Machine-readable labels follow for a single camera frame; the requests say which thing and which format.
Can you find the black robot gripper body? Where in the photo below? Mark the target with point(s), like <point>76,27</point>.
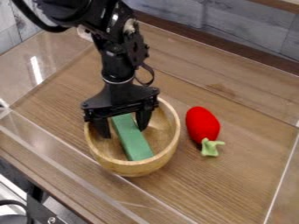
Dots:
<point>117,100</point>

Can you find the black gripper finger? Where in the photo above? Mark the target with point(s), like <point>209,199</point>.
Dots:
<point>143,117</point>
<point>100,124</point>

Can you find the light wooden bowl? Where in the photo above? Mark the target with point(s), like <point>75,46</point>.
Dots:
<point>161,135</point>

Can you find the green rectangular stick block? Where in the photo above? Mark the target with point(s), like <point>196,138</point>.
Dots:
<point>133,142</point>

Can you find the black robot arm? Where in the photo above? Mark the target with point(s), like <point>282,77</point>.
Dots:
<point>109,20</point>

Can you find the red plush strawberry toy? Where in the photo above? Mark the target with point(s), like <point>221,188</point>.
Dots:
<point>203,127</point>

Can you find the clear acrylic enclosure wall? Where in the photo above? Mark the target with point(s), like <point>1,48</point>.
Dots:
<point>247,87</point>

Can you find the black metal table mount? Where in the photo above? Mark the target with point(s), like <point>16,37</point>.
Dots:
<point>36,213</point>

